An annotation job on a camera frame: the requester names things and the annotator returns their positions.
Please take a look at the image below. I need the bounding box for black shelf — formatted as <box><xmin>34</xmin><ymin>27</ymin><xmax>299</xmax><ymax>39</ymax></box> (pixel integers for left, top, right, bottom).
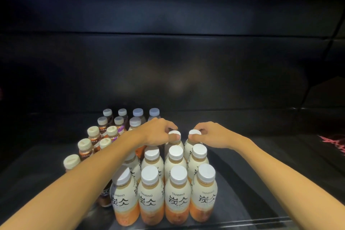
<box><xmin>0</xmin><ymin>0</ymin><xmax>345</xmax><ymax>230</ymax></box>

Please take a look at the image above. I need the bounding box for person's right forearm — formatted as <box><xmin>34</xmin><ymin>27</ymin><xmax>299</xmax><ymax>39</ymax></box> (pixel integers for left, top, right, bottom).
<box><xmin>234</xmin><ymin>137</ymin><xmax>345</xmax><ymax>230</ymax></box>

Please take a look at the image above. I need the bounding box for person's right hand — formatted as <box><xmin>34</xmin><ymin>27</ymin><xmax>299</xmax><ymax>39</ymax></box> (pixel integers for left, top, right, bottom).
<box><xmin>188</xmin><ymin>121</ymin><xmax>244</xmax><ymax>150</ymax></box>

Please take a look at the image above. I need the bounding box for person's left forearm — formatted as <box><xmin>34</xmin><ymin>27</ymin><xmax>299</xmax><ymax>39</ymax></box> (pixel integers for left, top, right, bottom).
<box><xmin>0</xmin><ymin>130</ymin><xmax>147</xmax><ymax>230</ymax></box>

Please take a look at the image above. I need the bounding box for row of red packets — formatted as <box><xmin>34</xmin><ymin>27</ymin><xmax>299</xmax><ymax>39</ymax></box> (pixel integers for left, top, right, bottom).
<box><xmin>318</xmin><ymin>134</ymin><xmax>345</xmax><ymax>156</ymax></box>

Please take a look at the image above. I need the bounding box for person's left hand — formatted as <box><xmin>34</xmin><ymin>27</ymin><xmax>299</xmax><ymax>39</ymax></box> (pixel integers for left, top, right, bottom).
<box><xmin>134</xmin><ymin>118</ymin><xmax>181</xmax><ymax>147</ymax></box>

